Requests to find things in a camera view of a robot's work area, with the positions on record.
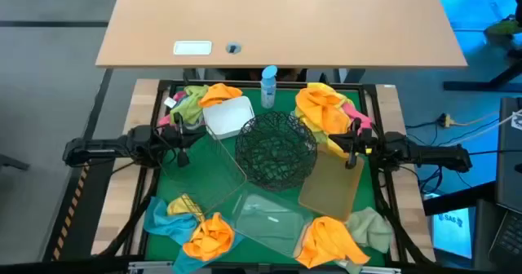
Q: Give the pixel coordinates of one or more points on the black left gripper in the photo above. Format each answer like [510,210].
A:
[169,135]

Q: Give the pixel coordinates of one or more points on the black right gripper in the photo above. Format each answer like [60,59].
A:
[367,141]

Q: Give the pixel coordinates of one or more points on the lime green microfiber towel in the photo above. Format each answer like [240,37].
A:
[189,109]

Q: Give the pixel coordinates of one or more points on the yellow microfiber towel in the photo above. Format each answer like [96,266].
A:
[179,206]
[322,89]

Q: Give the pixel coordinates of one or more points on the pale green microfiber towel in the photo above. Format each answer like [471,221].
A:
[369,229]

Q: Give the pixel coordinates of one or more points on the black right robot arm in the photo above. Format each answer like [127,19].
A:
[428,156]

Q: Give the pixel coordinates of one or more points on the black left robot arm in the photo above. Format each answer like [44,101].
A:
[102,147]

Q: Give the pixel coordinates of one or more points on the white plastic bin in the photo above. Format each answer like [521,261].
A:
[228,117]

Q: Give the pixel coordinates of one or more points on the tan plastic tray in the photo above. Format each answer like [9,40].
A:
[330,184]

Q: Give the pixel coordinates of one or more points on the green table mat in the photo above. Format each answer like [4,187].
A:
[367,196]

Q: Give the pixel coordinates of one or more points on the light blue spray bottle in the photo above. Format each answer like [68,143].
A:
[268,90]

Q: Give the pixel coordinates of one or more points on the white rectangular desk plate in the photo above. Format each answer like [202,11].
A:
[192,47]

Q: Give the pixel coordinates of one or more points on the yellow power plug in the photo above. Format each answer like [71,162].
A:
[446,121]

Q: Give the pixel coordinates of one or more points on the clear plastic tray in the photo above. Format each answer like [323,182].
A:
[269,225]

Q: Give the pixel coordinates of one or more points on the black desk foot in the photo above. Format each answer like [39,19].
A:
[469,86]

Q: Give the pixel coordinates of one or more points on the light wooden desk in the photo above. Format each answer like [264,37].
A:
[285,17]

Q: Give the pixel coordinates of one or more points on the white box with blue print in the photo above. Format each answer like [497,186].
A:
[452,233]

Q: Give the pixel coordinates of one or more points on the black yellow hazard strip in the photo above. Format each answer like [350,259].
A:
[64,230]

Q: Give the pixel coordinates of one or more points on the black equipment case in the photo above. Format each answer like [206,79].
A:
[510,164]

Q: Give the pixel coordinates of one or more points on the grey furniture leg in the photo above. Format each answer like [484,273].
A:
[12,162]

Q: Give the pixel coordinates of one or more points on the black keyboard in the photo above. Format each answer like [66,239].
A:
[510,237]

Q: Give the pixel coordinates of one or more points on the person's foot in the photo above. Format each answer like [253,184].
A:
[505,28]

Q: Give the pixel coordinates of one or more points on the black aluminium table frame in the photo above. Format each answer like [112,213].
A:
[244,83]

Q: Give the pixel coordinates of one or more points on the silver metal bracket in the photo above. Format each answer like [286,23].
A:
[151,266]
[379,270]

